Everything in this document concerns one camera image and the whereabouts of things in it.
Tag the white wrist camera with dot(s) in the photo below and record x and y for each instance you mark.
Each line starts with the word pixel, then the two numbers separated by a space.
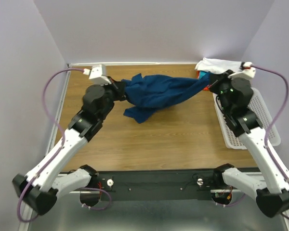
pixel 97 75
pixel 247 72

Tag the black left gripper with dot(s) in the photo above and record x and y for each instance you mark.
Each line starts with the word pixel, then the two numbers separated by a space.
pixel 118 87

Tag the orange folded t shirt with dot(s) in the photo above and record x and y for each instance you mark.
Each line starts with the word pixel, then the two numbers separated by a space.
pixel 206 88

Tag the dark blue t shirt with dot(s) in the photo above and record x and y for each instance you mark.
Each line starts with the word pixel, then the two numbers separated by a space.
pixel 152 93

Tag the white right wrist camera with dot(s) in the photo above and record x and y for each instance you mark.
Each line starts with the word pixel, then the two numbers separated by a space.
pixel 247 72

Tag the white folded t shirt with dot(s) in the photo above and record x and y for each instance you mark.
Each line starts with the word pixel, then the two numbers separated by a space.
pixel 217 66

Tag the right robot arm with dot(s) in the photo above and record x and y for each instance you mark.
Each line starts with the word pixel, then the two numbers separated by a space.
pixel 272 194

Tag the white table edge strip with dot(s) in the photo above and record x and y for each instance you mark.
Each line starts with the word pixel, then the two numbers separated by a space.
pixel 131 63

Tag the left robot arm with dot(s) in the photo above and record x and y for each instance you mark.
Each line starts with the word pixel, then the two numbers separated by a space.
pixel 40 188

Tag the aluminium frame rail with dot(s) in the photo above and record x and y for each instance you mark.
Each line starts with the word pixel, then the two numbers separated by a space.
pixel 56 124

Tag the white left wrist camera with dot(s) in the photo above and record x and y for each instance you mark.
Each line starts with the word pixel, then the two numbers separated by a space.
pixel 97 75

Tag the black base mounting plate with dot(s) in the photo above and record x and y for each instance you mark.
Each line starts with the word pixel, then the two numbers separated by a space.
pixel 154 185

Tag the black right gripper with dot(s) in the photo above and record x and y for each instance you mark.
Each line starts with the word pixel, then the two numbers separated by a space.
pixel 215 79

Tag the teal folded t shirt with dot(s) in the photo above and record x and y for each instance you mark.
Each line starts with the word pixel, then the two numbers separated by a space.
pixel 203 75

